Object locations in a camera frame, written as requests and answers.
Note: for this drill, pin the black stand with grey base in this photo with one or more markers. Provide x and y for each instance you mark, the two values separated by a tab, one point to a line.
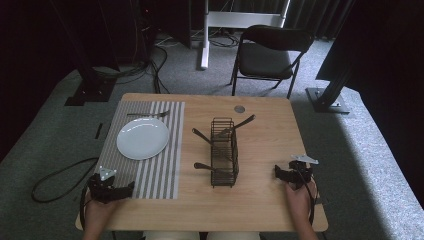
328	100

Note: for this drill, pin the dark curtain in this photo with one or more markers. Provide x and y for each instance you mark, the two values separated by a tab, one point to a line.
313	16

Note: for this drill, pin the grey round table grommet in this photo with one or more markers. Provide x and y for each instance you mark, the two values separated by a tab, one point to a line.
239	109

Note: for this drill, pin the white round plate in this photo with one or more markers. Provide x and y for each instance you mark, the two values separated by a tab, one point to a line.
142	138

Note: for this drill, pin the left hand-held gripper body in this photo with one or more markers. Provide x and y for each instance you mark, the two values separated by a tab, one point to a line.
103	190

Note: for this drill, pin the grey striped placemat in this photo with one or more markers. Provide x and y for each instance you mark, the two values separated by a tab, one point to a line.
160	176

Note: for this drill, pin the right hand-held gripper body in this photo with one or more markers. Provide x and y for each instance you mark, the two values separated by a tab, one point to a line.
300	171

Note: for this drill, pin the metal fork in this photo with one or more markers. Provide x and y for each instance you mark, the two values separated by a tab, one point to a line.
150	114

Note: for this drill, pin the black metal stand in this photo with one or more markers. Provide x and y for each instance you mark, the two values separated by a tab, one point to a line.
90	90

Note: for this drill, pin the person's left hand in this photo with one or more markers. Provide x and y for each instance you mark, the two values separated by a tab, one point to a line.
97	213

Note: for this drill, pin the white desk frame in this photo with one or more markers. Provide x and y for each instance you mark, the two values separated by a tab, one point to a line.
233	19

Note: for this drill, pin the black tape strip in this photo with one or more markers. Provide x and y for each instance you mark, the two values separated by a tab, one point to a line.
98	130

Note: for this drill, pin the person's right hand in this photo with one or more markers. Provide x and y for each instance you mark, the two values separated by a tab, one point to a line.
298	200

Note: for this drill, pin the black folding chair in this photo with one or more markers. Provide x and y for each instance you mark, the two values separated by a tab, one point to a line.
266	56

